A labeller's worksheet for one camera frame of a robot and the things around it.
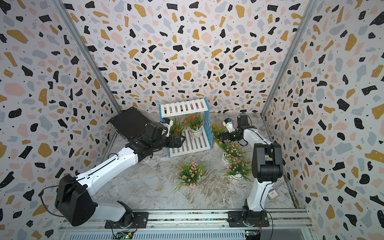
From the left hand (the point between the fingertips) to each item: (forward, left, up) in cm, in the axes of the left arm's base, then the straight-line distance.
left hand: (180, 136), depth 80 cm
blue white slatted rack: (+10, -13, -21) cm, 27 cm away
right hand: (+10, -27, -14) cm, 32 cm away
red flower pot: (+13, +4, -8) cm, 16 cm away
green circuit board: (-41, +26, -22) cm, 53 cm away
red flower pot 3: (+13, -22, -9) cm, 27 cm away
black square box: (+26, +41, -18) cm, 52 cm away
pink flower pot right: (-14, -31, -10) cm, 35 cm away
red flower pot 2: (+16, -7, -7) cm, 19 cm away
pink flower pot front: (-16, -5, -9) cm, 19 cm away
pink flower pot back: (-7, -28, -5) cm, 29 cm away
